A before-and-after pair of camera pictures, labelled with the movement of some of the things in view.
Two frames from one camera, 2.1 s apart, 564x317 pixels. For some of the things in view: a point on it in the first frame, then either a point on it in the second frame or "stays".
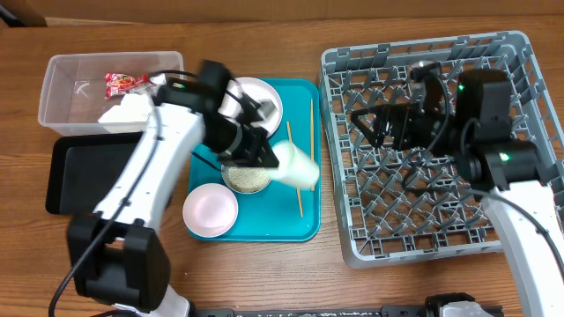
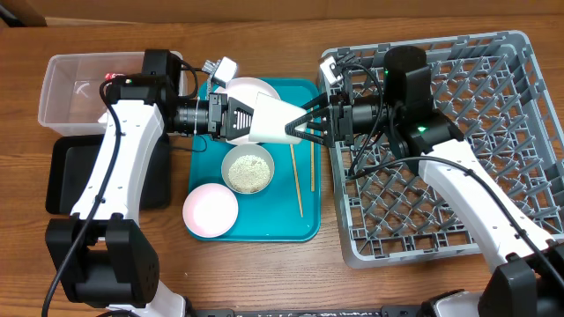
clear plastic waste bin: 72,99 stays
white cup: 294,168 to 270,116
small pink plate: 210,210 stays
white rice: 248,179 stays
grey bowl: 246,180 stays
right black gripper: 400,115 to 338,120
